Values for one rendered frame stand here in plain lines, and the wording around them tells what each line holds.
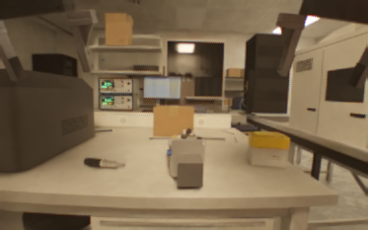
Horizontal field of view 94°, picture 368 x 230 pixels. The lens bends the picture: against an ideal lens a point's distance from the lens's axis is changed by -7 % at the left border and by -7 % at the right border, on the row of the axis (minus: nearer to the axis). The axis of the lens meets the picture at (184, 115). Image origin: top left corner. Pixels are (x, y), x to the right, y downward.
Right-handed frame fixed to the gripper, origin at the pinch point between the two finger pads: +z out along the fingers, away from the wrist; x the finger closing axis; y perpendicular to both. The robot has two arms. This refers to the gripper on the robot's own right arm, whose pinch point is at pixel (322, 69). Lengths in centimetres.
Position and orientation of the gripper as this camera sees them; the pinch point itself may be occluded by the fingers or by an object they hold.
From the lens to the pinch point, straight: 41.7
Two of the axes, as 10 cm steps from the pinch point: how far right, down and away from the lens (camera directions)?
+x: 9.8, 1.7, -1.4
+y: -2.0, 4.9, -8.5
